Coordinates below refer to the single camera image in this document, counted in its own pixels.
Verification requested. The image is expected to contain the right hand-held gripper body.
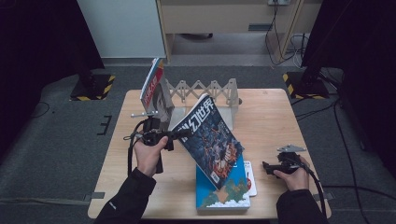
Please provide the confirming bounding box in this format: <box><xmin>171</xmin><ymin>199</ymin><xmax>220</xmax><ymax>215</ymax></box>
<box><xmin>274</xmin><ymin>143</ymin><xmax>308</xmax><ymax>175</ymax></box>

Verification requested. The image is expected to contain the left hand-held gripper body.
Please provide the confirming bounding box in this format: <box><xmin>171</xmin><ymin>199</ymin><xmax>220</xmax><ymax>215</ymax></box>
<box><xmin>130</xmin><ymin>110</ymin><xmax>176</xmax><ymax>175</ymax></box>

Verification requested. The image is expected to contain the white caterpillar board book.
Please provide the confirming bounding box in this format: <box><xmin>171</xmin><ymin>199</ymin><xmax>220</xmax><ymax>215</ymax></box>
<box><xmin>243</xmin><ymin>160</ymin><xmax>259</xmax><ymax>198</ymax></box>

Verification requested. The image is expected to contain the dark illustrated magazine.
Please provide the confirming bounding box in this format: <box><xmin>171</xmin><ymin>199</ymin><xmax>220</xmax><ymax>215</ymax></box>
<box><xmin>170</xmin><ymin>92</ymin><xmax>247</xmax><ymax>191</ymax></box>

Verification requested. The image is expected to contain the thick blue book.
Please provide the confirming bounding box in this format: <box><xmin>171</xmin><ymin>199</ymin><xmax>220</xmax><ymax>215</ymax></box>
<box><xmin>195</xmin><ymin>153</ymin><xmax>252</xmax><ymax>213</ymax></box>

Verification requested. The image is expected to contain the grey portrait magazine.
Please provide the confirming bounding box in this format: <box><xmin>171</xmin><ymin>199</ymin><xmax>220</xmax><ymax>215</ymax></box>
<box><xmin>139</xmin><ymin>57</ymin><xmax>176</xmax><ymax>124</ymax></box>

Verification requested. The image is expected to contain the expandable grey metal book rack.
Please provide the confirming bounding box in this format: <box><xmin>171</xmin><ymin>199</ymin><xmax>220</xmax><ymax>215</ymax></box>
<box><xmin>162</xmin><ymin>77</ymin><xmax>243</xmax><ymax>132</ymax></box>

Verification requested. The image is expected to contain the person's right hand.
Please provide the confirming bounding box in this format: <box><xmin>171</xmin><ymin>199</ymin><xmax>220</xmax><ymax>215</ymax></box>
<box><xmin>273</xmin><ymin>155</ymin><xmax>311</xmax><ymax>192</ymax></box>

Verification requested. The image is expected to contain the person's left hand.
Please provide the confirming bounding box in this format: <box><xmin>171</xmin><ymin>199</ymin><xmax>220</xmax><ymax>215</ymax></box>
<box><xmin>134</xmin><ymin>135</ymin><xmax>169</xmax><ymax>178</ymax></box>

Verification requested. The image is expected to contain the grey tape strip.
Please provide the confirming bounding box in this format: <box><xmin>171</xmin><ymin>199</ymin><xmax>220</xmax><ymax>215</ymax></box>
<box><xmin>83</xmin><ymin>191</ymin><xmax>106</xmax><ymax>203</ymax></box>
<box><xmin>314</xmin><ymin>191</ymin><xmax>334</xmax><ymax>202</ymax></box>

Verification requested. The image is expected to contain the striped black stand base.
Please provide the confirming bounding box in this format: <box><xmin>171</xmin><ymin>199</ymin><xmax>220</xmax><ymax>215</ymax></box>
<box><xmin>69</xmin><ymin>73</ymin><xmax>117</xmax><ymax>102</ymax></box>
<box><xmin>282</xmin><ymin>71</ymin><xmax>331</xmax><ymax>101</ymax></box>

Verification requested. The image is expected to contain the white cabinet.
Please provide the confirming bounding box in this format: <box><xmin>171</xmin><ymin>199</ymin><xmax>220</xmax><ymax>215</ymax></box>
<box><xmin>76</xmin><ymin>0</ymin><xmax>167</xmax><ymax>60</ymax></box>

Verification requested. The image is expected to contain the light wooden desk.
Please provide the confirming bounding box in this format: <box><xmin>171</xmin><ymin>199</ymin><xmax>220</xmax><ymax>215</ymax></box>
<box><xmin>155</xmin><ymin>0</ymin><xmax>323</xmax><ymax>63</ymax></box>

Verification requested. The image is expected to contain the black curtain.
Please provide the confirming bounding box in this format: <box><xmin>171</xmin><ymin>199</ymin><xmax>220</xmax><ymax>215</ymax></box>
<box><xmin>301</xmin><ymin>0</ymin><xmax>396</xmax><ymax>171</ymax></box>
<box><xmin>0</xmin><ymin>0</ymin><xmax>106</xmax><ymax>160</ymax></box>

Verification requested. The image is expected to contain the left hand-held gripper cable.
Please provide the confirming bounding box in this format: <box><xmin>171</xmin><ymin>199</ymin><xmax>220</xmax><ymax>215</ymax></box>
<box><xmin>122</xmin><ymin>119</ymin><xmax>148</xmax><ymax>179</ymax></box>

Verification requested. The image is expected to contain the hand-held gripper cable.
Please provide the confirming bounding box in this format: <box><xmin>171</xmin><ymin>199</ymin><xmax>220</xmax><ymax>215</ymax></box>
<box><xmin>292</xmin><ymin>154</ymin><xmax>329</xmax><ymax>219</ymax></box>
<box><xmin>122</xmin><ymin>119</ymin><xmax>148</xmax><ymax>179</ymax></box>

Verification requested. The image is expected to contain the right hand-held gripper cable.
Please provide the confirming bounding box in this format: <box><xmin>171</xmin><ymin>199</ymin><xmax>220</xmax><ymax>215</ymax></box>
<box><xmin>292</xmin><ymin>154</ymin><xmax>329</xmax><ymax>219</ymax></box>

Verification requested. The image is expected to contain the thin black floor cable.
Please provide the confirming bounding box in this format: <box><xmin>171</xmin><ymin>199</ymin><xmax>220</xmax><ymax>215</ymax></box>
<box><xmin>31</xmin><ymin>101</ymin><xmax>51</xmax><ymax>119</ymax></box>

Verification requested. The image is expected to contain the white cable bundle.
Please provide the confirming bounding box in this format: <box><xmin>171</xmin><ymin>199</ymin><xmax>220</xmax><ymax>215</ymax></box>
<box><xmin>289</xmin><ymin>34</ymin><xmax>310</xmax><ymax>68</ymax></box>

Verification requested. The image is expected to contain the black hanging cable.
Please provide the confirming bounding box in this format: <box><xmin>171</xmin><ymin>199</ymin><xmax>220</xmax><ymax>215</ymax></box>
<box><xmin>264</xmin><ymin>0</ymin><xmax>301</xmax><ymax>66</ymax></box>

